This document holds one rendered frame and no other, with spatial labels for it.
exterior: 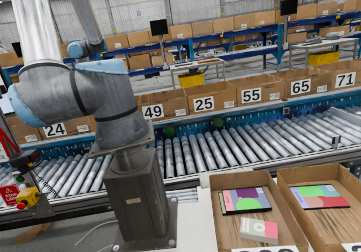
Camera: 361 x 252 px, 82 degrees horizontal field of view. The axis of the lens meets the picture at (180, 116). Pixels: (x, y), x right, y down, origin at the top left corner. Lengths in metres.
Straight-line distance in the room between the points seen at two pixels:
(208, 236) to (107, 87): 0.68
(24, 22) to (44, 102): 0.29
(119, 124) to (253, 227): 0.62
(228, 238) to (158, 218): 0.28
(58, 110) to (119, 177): 0.29
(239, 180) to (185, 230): 0.35
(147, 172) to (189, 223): 0.35
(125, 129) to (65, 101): 0.19
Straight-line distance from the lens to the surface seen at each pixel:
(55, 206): 1.45
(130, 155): 0.77
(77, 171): 1.63
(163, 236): 0.96
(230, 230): 0.96
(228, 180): 1.09
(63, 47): 6.62
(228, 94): 1.70
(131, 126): 0.70
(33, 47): 0.82
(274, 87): 1.84
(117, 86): 0.68
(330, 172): 1.23
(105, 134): 0.72
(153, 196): 0.82
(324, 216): 1.07
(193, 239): 0.96
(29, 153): 1.23
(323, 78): 2.05
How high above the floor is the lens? 1.50
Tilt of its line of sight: 21 degrees down
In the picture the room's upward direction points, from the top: 9 degrees counter-clockwise
